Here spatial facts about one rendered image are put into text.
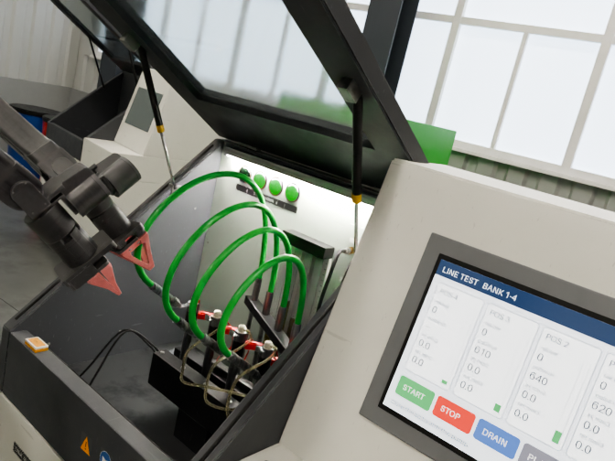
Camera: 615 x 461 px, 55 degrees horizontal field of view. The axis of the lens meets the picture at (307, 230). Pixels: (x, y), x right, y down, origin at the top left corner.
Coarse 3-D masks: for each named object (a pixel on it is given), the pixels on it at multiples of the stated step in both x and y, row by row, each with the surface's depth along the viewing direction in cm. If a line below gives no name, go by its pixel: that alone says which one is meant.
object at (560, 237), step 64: (384, 192) 112; (448, 192) 105; (512, 192) 99; (384, 256) 110; (512, 256) 96; (576, 256) 91; (384, 320) 107; (320, 384) 112; (320, 448) 109; (384, 448) 102
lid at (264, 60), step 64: (128, 0) 125; (192, 0) 109; (256, 0) 96; (320, 0) 83; (192, 64) 138; (256, 64) 118; (320, 64) 104; (256, 128) 148; (320, 128) 129; (384, 128) 108
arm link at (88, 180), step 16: (64, 176) 93; (80, 176) 92; (96, 176) 94; (16, 192) 85; (32, 192) 87; (48, 192) 90; (64, 192) 92; (80, 192) 92; (96, 192) 94; (32, 208) 87; (80, 208) 93
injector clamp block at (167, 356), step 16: (160, 352) 138; (176, 352) 142; (192, 352) 142; (160, 368) 136; (176, 368) 133; (192, 368) 138; (160, 384) 136; (176, 384) 132; (224, 384) 132; (176, 400) 133; (192, 400) 129; (208, 400) 126; (224, 400) 124; (240, 400) 128; (192, 416) 129; (208, 416) 126; (224, 416) 123; (176, 432) 133; (192, 432) 129; (208, 432) 127; (192, 448) 129
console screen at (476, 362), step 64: (448, 256) 102; (448, 320) 100; (512, 320) 94; (576, 320) 89; (384, 384) 104; (448, 384) 98; (512, 384) 92; (576, 384) 87; (448, 448) 96; (512, 448) 90; (576, 448) 85
